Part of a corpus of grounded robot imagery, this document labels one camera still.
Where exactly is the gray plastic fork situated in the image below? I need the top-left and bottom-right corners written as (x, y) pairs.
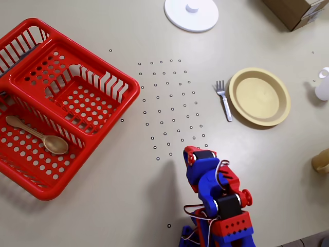
top-left (213, 80), bottom-right (233, 122)

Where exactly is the blue gripper black motor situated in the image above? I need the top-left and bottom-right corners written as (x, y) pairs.
top-left (183, 146), bottom-right (225, 199)

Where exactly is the dark gray cutlery piece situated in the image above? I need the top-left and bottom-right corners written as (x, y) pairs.
top-left (14, 43), bottom-right (41, 65)

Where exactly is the tan plastic cup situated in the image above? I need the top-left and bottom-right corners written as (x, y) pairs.
top-left (311, 147), bottom-right (329, 177)

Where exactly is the gold plastic plate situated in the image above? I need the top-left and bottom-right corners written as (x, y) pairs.
top-left (228, 67), bottom-right (292, 127)

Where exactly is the red plastic dish rack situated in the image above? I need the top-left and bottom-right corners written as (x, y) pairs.
top-left (0, 17), bottom-right (141, 202)

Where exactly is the white plastic bottle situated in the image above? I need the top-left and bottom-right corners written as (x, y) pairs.
top-left (314, 67), bottom-right (329, 102)

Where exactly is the cardboard box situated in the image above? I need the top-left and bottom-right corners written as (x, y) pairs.
top-left (261, 0), bottom-right (329, 32)

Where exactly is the white round disc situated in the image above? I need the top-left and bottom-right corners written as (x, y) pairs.
top-left (163, 0), bottom-right (220, 33)

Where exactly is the wooden spoon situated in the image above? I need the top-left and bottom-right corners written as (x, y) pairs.
top-left (5, 115), bottom-right (70, 156)

